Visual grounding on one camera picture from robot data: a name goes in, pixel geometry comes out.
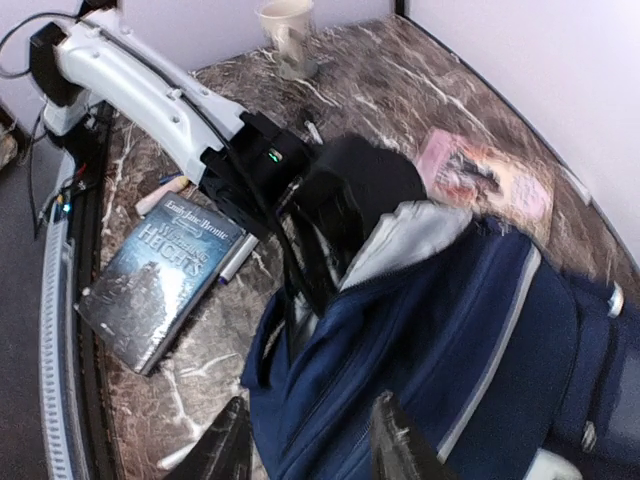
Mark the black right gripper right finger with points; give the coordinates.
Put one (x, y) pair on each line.
(398, 449)

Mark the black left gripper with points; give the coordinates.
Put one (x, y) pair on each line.
(345, 187)

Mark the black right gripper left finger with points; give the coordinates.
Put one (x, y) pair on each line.
(224, 451)

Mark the navy blue student backpack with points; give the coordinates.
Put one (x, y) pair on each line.
(496, 356)

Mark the pink illustrated paperback book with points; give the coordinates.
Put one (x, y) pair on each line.
(461, 173)

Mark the dark Wuthering Heights book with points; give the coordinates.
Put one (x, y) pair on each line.
(152, 283)

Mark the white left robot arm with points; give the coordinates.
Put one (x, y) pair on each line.
(261, 175)

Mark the purple capped white marker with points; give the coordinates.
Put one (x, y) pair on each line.
(238, 259)

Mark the black capped white marker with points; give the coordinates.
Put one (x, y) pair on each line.
(313, 132)

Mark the pink pencil-shaped eraser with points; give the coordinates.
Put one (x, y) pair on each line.
(147, 203)

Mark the cream patterned ceramic mug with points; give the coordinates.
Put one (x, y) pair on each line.
(289, 25)

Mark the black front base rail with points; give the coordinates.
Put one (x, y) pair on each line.
(96, 446)

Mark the white slotted cable duct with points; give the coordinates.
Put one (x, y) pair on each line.
(60, 413)

